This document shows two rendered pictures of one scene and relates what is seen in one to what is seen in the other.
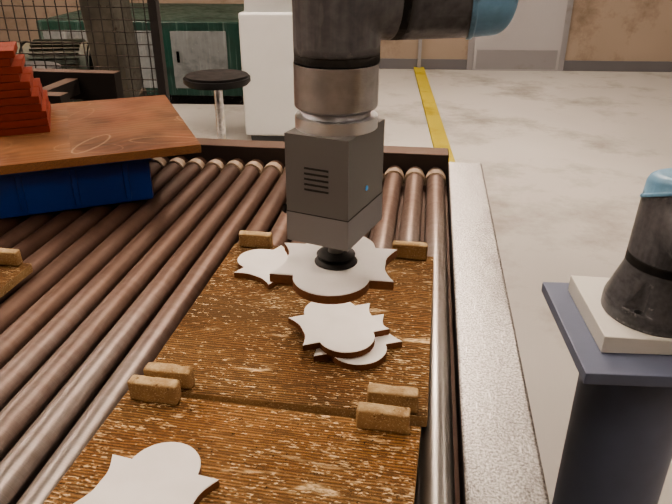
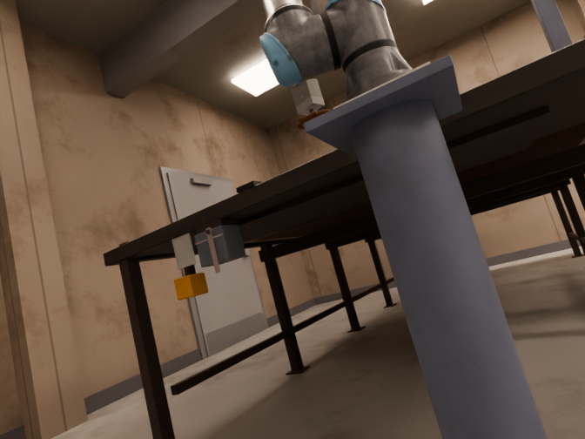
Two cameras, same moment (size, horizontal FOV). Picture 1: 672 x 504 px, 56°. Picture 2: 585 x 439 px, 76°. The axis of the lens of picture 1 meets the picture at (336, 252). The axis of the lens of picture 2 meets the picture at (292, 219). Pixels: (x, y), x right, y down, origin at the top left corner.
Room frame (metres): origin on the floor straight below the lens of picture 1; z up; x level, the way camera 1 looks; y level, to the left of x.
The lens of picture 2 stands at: (0.91, -1.27, 0.60)
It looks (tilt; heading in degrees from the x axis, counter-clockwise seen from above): 8 degrees up; 112
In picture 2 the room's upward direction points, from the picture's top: 15 degrees counter-clockwise
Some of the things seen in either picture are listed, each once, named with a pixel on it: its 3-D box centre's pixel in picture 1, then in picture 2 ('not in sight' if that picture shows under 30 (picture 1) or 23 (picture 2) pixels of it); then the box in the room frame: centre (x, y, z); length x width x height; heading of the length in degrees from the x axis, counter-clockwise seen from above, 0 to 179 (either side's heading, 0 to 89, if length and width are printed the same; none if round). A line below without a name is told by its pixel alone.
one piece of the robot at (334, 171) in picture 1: (326, 170); (309, 95); (0.58, 0.01, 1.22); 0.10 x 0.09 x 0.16; 65
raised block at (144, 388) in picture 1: (154, 389); not in sight; (0.59, 0.21, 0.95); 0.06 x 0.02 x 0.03; 79
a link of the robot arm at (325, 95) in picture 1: (337, 87); not in sight; (0.57, 0.00, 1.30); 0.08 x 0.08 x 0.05
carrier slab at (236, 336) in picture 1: (309, 315); not in sight; (0.79, 0.04, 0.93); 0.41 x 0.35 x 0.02; 171
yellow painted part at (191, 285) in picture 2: not in sight; (186, 266); (-0.04, -0.12, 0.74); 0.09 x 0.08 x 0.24; 172
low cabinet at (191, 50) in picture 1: (170, 49); not in sight; (6.95, 1.74, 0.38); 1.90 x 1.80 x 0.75; 86
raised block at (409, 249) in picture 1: (409, 250); not in sight; (0.96, -0.12, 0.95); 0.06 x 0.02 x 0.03; 81
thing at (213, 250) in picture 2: not in sight; (218, 246); (0.14, -0.14, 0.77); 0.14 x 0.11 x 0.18; 172
